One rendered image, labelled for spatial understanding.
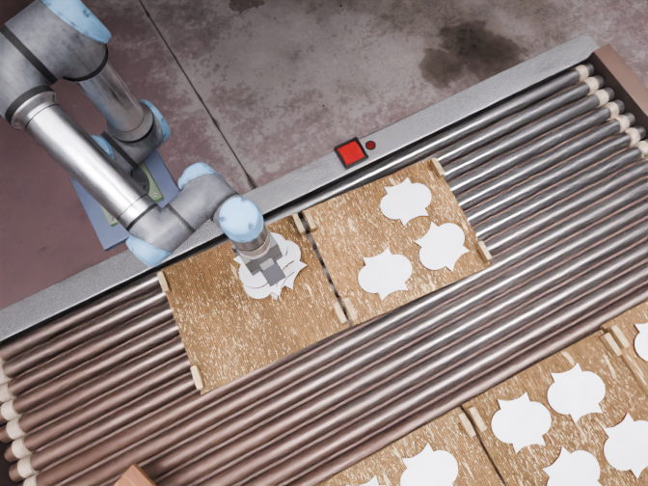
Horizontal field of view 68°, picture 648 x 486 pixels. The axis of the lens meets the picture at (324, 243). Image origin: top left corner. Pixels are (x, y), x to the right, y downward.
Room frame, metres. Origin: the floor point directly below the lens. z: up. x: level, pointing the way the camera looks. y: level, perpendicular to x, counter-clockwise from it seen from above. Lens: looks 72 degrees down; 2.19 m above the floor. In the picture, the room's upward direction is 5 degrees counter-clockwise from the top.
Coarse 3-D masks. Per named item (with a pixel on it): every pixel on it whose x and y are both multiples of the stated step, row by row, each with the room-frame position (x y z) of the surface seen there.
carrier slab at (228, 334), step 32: (288, 224) 0.46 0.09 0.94; (192, 256) 0.39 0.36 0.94; (224, 256) 0.38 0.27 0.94; (192, 288) 0.30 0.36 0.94; (224, 288) 0.29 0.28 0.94; (288, 288) 0.28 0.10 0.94; (320, 288) 0.27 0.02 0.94; (192, 320) 0.21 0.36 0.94; (224, 320) 0.21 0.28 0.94; (256, 320) 0.20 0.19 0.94; (288, 320) 0.19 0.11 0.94; (320, 320) 0.19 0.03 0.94; (192, 352) 0.13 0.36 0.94; (224, 352) 0.13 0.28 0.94; (256, 352) 0.12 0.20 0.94; (288, 352) 0.11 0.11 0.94; (224, 384) 0.05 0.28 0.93
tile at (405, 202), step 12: (408, 180) 0.55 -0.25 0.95; (396, 192) 0.52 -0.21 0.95; (408, 192) 0.52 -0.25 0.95; (420, 192) 0.52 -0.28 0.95; (384, 204) 0.49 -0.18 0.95; (396, 204) 0.48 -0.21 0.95; (408, 204) 0.48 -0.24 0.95; (420, 204) 0.48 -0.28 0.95; (396, 216) 0.45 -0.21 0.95; (408, 216) 0.45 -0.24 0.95; (420, 216) 0.45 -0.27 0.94
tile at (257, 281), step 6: (276, 234) 0.38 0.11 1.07; (276, 240) 0.37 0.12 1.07; (282, 240) 0.37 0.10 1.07; (282, 246) 0.35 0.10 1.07; (282, 252) 0.34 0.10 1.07; (234, 258) 0.33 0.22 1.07; (240, 258) 0.33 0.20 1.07; (282, 258) 0.32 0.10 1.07; (288, 258) 0.32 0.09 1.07; (282, 264) 0.31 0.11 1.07; (240, 270) 0.30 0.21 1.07; (246, 270) 0.30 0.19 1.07; (240, 276) 0.29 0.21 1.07; (246, 276) 0.29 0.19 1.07; (252, 276) 0.29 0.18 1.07; (258, 276) 0.28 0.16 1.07; (246, 282) 0.27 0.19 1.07; (252, 282) 0.27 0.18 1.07; (258, 282) 0.27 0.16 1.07; (264, 282) 0.27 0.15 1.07
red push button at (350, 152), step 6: (348, 144) 0.69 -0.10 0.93; (354, 144) 0.69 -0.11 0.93; (342, 150) 0.67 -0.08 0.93; (348, 150) 0.67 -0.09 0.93; (354, 150) 0.67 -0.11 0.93; (360, 150) 0.67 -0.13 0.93; (342, 156) 0.66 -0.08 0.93; (348, 156) 0.65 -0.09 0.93; (354, 156) 0.65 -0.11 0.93; (360, 156) 0.65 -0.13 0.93; (348, 162) 0.64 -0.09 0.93
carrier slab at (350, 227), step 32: (352, 192) 0.54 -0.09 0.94; (384, 192) 0.53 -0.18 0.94; (448, 192) 0.51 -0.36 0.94; (320, 224) 0.45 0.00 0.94; (352, 224) 0.44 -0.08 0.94; (384, 224) 0.44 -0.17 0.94; (416, 224) 0.43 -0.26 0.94; (352, 256) 0.35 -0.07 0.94; (416, 256) 0.33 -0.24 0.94; (480, 256) 0.32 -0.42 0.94; (352, 288) 0.26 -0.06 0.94; (416, 288) 0.25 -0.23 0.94
